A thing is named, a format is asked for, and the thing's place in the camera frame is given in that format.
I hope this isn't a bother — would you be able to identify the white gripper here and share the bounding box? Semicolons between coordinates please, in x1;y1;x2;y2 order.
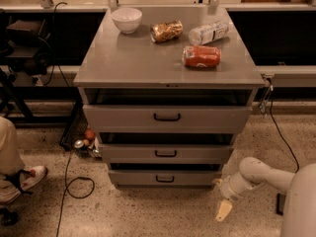
212;172;256;222

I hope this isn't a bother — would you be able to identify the grey bottom drawer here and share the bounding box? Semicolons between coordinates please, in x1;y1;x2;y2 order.
109;170;221;187

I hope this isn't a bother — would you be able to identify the grey drawer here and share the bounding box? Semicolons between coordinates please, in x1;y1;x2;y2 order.
99;144;233;164
109;170;221;187
83;105;252;134

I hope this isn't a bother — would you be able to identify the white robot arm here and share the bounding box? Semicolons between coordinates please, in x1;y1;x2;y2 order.
212;157;316;237

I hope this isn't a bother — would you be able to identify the grey middle drawer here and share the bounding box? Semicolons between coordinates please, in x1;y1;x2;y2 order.
99;144;233;164

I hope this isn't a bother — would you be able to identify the grey drawer cabinet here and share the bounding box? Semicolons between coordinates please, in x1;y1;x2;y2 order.
73;6;266;192

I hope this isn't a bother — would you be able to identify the grey top drawer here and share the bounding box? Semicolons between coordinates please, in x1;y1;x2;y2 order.
83;105;252;134

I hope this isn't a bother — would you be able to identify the black power adapter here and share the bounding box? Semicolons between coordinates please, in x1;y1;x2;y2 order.
276;194;285;215

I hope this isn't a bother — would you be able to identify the red soda can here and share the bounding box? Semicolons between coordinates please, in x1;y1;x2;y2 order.
182;45;221;67

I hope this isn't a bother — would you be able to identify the orange ball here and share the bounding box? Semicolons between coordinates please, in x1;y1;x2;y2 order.
84;128;95;141

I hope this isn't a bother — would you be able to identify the silver can on floor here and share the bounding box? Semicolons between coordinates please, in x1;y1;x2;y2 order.
74;140;84;149

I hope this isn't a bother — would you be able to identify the clear plastic water bottle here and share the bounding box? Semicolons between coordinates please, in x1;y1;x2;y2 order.
189;22;229;45

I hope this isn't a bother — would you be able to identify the gold crumpled snack can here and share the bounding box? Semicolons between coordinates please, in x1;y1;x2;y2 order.
150;20;183;42

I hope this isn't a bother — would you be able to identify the white red sneaker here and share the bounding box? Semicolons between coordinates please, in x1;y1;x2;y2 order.
20;166;47;192

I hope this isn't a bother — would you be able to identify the white bowl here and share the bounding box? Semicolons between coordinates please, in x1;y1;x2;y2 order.
111;8;142;34

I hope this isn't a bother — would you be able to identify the black shoe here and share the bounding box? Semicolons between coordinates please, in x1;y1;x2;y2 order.
0;208;19;226

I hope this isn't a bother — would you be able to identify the beige trouser leg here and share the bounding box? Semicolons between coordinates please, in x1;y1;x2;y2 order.
0;118;25;204

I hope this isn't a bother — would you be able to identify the black equipment on stand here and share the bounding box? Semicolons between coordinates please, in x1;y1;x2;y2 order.
0;10;52;76

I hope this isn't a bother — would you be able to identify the black adapter cable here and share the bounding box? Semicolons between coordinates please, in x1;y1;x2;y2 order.
269;94;300;175

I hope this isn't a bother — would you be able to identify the metal clamp bracket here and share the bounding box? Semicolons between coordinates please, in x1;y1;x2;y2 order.
258;75;274;116

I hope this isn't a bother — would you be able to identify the black floor cable left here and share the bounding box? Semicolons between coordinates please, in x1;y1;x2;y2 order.
54;150;96;237

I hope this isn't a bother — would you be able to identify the black wire basket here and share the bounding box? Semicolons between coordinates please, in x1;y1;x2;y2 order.
59;101;88;151

